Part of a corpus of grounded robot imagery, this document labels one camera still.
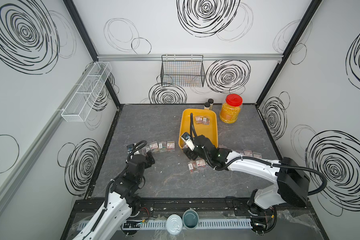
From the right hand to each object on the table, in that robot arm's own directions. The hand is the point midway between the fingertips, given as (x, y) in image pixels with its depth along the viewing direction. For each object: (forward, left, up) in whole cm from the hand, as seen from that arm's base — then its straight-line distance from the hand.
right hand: (187, 144), depth 81 cm
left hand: (-5, +24, -3) cm, 24 cm away
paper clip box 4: (+1, -43, -14) cm, 45 cm away
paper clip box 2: (-8, -3, -13) cm, 16 cm away
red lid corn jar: (+29, -29, -4) cm, 41 cm away
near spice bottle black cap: (+37, -14, -7) cm, 40 cm away
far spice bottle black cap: (+42, -17, -7) cm, 46 cm away
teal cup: (-33, -2, -14) cm, 36 cm away
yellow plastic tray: (+19, -16, -15) cm, 29 cm away
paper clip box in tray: (+28, -8, -13) cm, 32 cm away
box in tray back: (+27, -13, -13) cm, 33 cm away
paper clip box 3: (+3, -37, -14) cm, 40 cm away
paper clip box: (+5, +22, -12) cm, 25 cm away
